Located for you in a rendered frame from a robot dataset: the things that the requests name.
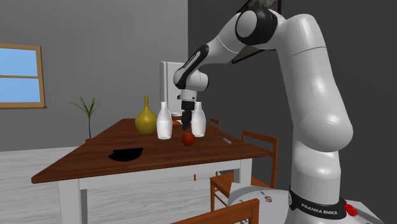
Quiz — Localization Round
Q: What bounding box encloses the white bottle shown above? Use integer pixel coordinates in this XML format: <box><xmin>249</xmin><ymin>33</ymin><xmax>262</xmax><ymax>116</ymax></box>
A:
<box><xmin>156</xmin><ymin>101</ymin><xmax>173</xmax><ymax>141</ymax></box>
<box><xmin>190</xmin><ymin>101</ymin><xmax>207</xmax><ymax>138</ymax></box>

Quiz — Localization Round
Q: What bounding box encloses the red apple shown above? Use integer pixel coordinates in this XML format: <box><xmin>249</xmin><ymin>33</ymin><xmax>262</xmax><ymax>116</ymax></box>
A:
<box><xmin>181</xmin><ymin>132</ymin><xmax>196</xmax><ymax>147</ymax></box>

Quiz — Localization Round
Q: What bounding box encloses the white refrigerator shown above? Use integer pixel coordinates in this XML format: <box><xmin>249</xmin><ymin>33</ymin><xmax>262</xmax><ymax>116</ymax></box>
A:
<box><xmin>159</xmin><ymin>60</ymin><xmax>188</xmax><ymax>115</ymax></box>

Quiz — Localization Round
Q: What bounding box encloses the yellow gourd vase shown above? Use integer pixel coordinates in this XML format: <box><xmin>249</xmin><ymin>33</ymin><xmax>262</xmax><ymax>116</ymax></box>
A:
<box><xmin>134</xmin><ymin>95</ymin><xmax>158</xmax><ymax>135</ymax></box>

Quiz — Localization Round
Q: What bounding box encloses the wooden table with white legs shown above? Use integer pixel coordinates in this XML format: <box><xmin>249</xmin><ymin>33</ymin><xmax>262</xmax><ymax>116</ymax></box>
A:
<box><xmin>31</xmin><ymin>118</ymin><xmax>269</xmax><ymax>224</ymax></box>

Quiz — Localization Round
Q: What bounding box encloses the black bowl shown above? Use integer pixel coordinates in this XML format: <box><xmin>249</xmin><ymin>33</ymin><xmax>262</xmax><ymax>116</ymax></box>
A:
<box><xmin>108</xmin><ymin>147</ymin><xmax>144</xmax><ymax>162</ymax></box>

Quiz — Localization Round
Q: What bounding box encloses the green potted plant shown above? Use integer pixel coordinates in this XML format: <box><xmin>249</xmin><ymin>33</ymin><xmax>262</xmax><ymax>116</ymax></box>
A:
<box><xmin>69</xmin><ymin>96</ymin><xmax>103</xmax><ymax>144</ymax></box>

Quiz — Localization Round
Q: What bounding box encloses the white patterned robot stand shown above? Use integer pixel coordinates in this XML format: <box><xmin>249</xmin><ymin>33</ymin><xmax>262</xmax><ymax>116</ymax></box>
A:
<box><xmin>227</xmin><ymin>182</ymin><xmax>386</xmax><ymax>224</ymax></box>

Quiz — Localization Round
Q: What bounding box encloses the wooden framed window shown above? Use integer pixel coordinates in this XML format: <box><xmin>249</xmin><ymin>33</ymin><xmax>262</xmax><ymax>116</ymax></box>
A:
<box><xmin>0</xmin><ymin>43</ymin><xmax>48</xmax><ymax>109</ymax></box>

